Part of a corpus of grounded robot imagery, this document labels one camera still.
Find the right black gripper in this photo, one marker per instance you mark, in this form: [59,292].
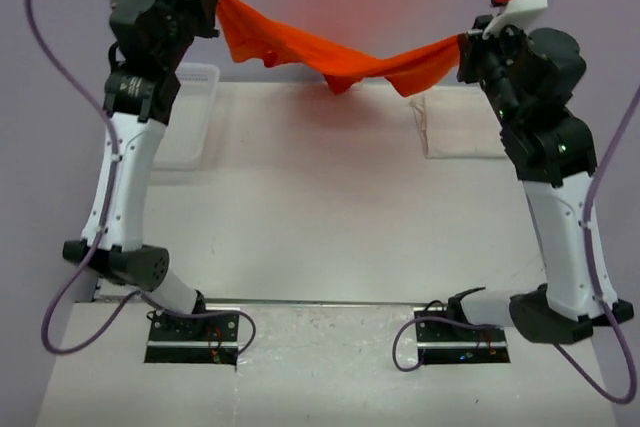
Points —
[474,45]

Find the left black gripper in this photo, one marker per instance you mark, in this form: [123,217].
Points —
[205,4]

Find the orange t-shirt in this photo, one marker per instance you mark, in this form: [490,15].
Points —
[250,35]

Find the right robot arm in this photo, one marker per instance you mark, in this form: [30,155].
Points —
[528,79]

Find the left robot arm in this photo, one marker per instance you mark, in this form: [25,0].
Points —
[151,37]

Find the folded white t-shirt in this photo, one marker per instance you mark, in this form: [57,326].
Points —
[456,123]

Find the white plastic basket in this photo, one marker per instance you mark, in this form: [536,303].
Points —
[182,146]

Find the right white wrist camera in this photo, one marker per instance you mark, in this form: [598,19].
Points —
[518,13]

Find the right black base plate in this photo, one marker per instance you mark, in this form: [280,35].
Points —
[444,344]

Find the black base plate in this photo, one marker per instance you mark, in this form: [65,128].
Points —
[173,340]
[444,344]

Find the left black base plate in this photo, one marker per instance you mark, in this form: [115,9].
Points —
[173,340]

